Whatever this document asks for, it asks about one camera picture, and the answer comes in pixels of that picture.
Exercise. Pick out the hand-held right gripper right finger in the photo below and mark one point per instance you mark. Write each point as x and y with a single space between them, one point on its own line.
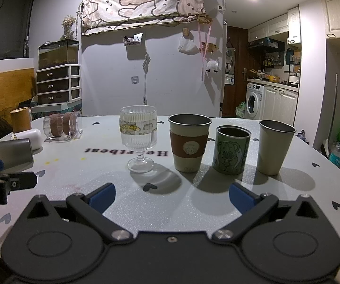
240 197

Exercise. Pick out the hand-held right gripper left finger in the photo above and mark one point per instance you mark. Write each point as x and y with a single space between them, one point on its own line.
102 197

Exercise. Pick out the grey metal cup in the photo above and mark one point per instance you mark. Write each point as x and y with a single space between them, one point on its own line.
12 150

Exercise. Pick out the green printed cup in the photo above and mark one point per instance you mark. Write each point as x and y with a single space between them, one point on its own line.
230 151

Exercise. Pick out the plain steel cup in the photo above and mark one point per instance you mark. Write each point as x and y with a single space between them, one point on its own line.
273 149

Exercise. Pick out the metal cup with brown sleeve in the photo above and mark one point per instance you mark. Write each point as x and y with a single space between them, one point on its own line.
189 145

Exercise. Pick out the white oval case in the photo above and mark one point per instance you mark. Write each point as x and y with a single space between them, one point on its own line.
29 137

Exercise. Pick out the wooden cylinder container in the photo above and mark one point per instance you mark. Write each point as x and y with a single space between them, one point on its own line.
20 119

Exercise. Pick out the clear holder with tape rolls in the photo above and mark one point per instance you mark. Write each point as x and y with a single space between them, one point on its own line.
62 125

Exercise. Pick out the ribbed glass goblet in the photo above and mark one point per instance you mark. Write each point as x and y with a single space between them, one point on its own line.
139 133

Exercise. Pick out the green patterned bag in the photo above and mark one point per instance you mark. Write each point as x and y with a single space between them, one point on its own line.
241 110

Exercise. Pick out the white washing machine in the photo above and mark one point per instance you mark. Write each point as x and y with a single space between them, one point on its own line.
254 100

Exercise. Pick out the plastic drawer unit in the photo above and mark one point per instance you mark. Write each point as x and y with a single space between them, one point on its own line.
56 84

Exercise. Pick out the white lower kitchen cabinet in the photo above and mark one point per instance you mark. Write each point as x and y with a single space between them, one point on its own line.
279 100

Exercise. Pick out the clear water bottle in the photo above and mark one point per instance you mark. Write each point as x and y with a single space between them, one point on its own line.
337 153

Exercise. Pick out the brown wooden door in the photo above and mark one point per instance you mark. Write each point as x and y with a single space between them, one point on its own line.
235 74

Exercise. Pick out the glass fish tank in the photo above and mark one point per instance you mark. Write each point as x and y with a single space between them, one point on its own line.
58 53

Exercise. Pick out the white plush toy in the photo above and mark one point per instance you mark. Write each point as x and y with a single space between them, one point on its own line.
213 66

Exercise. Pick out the dark curtain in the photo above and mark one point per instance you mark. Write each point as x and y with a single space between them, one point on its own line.
4 20

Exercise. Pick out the dried flowers in vase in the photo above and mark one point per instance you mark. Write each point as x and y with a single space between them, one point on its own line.
68 25

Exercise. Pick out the white face mask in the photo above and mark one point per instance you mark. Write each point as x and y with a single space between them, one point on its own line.
185 46

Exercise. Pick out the printed blanket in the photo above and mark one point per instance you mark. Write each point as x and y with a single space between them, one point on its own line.
140 6

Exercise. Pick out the white wall socket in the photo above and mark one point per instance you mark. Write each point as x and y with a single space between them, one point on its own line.
134 80

